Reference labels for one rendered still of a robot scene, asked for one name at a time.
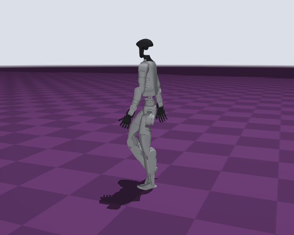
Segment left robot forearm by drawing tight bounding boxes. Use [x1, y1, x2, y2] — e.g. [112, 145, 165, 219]
[128, 88, 142, 116]

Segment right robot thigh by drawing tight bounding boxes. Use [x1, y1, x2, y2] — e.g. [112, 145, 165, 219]
[127, 109, 143, 147]

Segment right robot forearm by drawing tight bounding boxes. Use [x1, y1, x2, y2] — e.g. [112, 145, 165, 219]
[155, 88, 163, 108]

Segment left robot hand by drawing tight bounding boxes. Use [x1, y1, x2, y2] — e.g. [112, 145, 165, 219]
[118, 109, 135, 129]

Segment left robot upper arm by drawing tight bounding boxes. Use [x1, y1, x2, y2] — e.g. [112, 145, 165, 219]
[138, 63, 149, 95]

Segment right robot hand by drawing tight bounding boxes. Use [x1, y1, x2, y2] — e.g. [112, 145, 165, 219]
[156, 104, 167, 122]

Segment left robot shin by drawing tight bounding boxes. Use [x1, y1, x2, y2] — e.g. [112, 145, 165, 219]
[143, 149, 157, 186]

